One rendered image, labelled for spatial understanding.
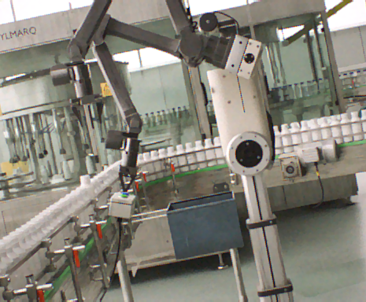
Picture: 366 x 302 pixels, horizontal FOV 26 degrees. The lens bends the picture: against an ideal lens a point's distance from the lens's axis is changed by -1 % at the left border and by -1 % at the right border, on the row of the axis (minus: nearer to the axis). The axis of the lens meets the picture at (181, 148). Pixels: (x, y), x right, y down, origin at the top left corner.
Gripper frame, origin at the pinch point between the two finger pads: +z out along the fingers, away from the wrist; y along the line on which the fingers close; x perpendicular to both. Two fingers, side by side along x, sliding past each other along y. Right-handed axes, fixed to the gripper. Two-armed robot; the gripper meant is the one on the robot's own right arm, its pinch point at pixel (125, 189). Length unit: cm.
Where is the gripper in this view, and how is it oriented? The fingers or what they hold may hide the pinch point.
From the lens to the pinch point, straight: 300.5
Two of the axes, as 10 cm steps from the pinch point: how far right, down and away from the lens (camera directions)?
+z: -1.5, 9.9, 0.6
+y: -0.4, 0.6, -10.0
